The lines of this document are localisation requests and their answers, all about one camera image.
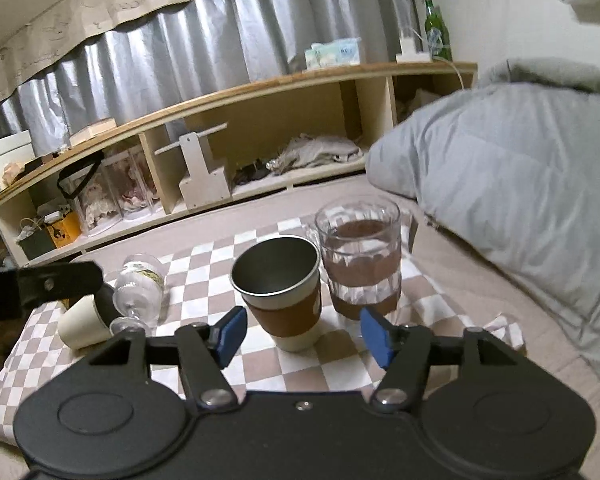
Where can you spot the white charger plug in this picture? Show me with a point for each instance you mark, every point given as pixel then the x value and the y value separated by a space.
pixel 408 44

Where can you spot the paper cup with brown sleeve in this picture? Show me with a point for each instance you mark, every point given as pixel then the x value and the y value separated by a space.
pixel 285 305

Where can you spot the grey duvet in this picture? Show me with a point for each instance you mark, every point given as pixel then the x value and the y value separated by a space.
pixel 505 170

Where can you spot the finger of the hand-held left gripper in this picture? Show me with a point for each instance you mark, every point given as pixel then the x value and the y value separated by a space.
pixel 60 282

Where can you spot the dark green box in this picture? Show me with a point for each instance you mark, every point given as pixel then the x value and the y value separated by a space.
pixel 35 246

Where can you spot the brown white checkered cloth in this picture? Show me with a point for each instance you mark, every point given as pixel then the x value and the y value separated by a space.
pixel 200 270

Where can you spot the ribbed glass cup brown sleeve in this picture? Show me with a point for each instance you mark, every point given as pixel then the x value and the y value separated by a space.
pixel 362 265

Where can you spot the wooden shelf unit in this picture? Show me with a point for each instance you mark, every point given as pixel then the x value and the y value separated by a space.
pixel 260 110

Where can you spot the white power strip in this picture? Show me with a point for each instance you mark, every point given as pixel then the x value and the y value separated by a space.
pixel 414 56

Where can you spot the silver curtain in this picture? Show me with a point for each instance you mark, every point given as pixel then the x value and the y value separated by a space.
pixel 205 35

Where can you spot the pile of light clothes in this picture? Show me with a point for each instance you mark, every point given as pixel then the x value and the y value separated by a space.
pixel 320 152

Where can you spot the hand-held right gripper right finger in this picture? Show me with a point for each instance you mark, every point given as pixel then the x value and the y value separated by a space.
pixel 375 335

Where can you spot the white wooden stand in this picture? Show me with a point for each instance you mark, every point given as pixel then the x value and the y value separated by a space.
pixel 202 180

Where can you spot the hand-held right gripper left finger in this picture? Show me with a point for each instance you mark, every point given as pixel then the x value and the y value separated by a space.
pixel 232 334

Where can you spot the small wooden box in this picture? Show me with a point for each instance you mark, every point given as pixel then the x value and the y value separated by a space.
pixel 94 130

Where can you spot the clear plastic container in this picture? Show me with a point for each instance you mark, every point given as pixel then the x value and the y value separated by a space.
pixel 97 210
pixel 147 175
pixel 127 190

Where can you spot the cream cup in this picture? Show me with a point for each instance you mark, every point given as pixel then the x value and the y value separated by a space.
pixel 80 327

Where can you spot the yellow box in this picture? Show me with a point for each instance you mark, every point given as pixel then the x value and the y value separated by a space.
pixel 64 232

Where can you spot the clear wine glass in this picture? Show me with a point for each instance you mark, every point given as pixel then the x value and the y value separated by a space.
pixel 137 285

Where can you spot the green glass bottle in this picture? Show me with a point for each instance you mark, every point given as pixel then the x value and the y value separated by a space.
pixel 436 30

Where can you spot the tissue packet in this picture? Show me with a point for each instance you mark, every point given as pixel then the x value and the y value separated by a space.
pixel 332 54

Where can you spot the white storage box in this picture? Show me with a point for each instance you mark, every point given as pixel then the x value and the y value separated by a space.
pixel 2 165

